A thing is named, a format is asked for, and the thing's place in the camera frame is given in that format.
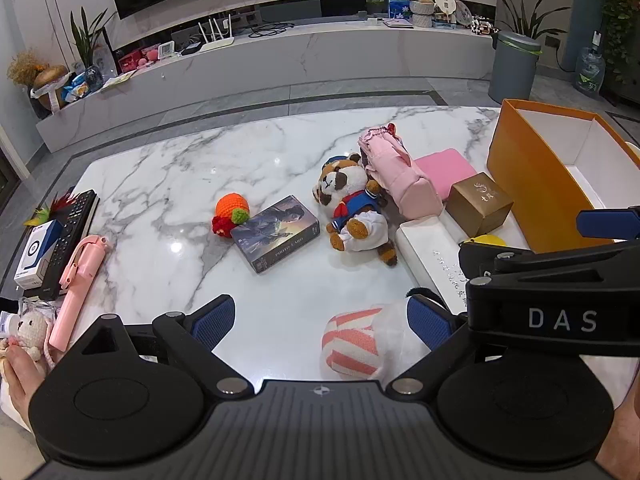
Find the dark grey rectangular box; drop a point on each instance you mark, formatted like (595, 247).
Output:
(275, 232)

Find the white wifi router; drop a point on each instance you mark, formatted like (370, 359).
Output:
(215, 42)

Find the pink fabric pouch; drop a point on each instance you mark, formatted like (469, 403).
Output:
(400, 175)

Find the red panda sailor plush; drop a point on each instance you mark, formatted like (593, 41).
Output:
(345, 180)

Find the brown gourd ornament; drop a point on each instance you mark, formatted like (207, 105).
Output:
(50, 82)

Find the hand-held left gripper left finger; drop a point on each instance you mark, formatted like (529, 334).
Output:
(215, 317)

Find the leafy trailing plant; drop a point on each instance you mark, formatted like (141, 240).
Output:
(617, 5)

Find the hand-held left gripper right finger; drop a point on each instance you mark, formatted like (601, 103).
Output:
(430, 320)

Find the white long box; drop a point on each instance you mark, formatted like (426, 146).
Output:
(430, 245)

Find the red green feather toy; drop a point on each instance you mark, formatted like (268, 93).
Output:
(57, 207)

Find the clear water jug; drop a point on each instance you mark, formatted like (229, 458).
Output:
(590, 70)

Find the dried flower bunch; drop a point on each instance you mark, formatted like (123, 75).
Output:
(25, 67)

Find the decorative plate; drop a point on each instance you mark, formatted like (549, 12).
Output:
(462, 12)

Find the person's bare leg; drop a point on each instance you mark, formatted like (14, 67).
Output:
(622, 440)
(20, 385)

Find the long-leaf potted plant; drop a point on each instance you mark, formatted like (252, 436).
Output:
(525, 22)

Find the round paper hand fan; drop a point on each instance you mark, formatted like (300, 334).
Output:
(444, 2)

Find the pink selfie stick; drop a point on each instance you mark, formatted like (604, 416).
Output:
(75, 290)

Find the gold cardboard box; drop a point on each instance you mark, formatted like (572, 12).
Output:
(475, 200)

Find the dark cabinet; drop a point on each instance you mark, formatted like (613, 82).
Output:
(625, 85)

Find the white marble television console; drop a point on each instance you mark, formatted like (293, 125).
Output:
(300, 60)

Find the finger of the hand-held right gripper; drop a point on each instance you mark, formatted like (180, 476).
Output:
(607, 223)
(482, 260)

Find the black remote control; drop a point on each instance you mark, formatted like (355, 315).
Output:
(75, 220)

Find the black and white ornament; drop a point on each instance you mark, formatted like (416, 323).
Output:
(482, 26)

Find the orange storage box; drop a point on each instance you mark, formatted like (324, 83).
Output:
(530, 175)

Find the small cream crochet bear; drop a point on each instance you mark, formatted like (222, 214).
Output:
(30, 327)

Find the white digital clock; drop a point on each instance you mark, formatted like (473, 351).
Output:
(167, 50)

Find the white and blue box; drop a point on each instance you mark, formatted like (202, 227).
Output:
(37, 255)

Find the pink gift box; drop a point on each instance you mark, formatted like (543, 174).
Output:
(137, 60)

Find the blue snack bag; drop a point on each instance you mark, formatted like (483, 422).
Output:
(77, 89)

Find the grey pedal trash can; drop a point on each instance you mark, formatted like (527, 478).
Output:
(512, 75)

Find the pink book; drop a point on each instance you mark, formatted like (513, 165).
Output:
(397, 22)

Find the yellow plastic toy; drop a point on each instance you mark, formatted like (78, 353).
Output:
(487, 240)

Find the green plant in glass vase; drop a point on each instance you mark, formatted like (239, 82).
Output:
(93, 79)

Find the wall socket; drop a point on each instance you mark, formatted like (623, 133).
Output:
(552, 40)

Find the pink leather wallet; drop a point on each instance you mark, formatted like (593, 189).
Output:
(445, 170)

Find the orange crochet fruit toy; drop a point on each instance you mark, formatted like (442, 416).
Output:
(231, 205)

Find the pink striped white plush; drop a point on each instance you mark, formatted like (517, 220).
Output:
(350, 345)

